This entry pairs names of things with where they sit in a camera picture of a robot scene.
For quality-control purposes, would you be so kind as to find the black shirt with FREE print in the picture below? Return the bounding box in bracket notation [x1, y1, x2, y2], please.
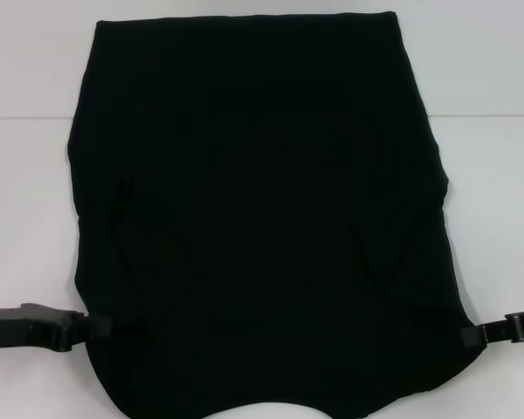
[65, 10, 486, 419]

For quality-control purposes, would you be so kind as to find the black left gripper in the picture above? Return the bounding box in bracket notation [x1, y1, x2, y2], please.
[0, 302, 114, 354]

